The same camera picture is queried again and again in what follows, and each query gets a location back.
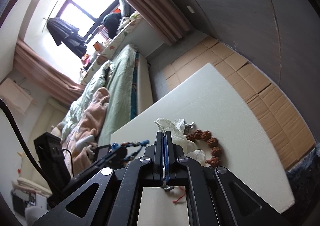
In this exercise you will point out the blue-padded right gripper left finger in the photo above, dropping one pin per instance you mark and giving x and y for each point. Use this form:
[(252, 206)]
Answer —
[(155, 153)]

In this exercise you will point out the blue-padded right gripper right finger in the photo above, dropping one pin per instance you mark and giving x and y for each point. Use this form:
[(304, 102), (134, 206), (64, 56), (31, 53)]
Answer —
[(174, 171)]

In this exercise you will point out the blue knotted flower ornament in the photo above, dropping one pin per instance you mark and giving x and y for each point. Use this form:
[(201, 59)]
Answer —
[(132, 147)]

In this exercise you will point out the clear plastic bag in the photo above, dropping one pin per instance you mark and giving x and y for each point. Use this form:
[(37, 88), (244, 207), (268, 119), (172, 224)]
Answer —
[(177, 128)]

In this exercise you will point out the pink fleece blanket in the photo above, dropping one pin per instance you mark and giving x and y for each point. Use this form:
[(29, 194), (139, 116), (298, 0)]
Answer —
[(81, 143)]

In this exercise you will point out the green floral duvet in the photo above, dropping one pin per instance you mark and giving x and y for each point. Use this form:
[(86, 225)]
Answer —
[(100, 79)]

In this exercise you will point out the left pink curtain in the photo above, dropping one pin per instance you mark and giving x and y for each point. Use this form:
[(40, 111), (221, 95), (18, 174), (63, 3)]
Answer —
[(42, 74)]

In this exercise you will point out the pink curtain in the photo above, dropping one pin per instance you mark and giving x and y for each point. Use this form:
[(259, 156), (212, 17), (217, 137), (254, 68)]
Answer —
[(165, 17), (42, 74)]

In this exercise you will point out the green bed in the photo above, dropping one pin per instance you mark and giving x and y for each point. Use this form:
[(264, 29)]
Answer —
[(130, 92)]

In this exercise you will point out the orange item on sill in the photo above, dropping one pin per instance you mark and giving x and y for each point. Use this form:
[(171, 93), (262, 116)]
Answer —
[(97, 46)]

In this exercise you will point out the flattened cardboard on floor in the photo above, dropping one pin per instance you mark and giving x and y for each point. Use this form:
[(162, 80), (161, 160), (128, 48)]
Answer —
[(281, 121)]

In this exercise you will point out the dark hanging clothes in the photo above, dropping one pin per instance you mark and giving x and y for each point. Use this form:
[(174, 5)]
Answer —
[(63, 32)]

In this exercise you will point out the floral window seat cushion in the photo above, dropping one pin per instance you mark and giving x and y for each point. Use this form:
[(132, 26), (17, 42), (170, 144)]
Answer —
[(108, 49)]

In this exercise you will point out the black bag on sill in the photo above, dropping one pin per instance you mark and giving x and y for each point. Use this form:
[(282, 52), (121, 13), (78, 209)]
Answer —
[(111, 22)]

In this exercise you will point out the right pink curtain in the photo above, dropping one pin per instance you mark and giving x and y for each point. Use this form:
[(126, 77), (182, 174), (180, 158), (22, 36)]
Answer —
[(165, 17)]

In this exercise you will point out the grey pillow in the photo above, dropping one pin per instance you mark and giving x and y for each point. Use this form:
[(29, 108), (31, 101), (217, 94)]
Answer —
[(126, 9)]

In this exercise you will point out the window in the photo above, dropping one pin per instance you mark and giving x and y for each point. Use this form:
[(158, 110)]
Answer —
[(86, 15)]

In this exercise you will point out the dark grey wardrobe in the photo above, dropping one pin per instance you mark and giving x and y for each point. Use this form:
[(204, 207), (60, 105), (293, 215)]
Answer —
[(279, 37)]

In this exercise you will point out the black camera box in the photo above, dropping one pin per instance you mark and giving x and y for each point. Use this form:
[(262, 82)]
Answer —
[(52, 161)]

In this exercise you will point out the white wall socket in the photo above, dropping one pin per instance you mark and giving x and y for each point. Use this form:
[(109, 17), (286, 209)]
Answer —
[(190, 9)]

